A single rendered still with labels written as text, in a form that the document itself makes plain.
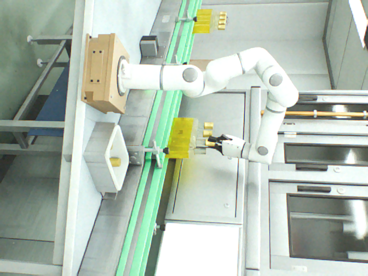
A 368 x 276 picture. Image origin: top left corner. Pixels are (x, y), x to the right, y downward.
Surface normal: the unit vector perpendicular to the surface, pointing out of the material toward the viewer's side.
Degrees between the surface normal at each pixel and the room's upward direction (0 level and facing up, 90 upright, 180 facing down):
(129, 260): 90
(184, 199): 90
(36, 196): 90
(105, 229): 90
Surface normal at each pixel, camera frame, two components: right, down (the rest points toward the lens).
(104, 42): -0.15, -0.13
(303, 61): -0.10, -0.70
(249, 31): -0.14, 0.72
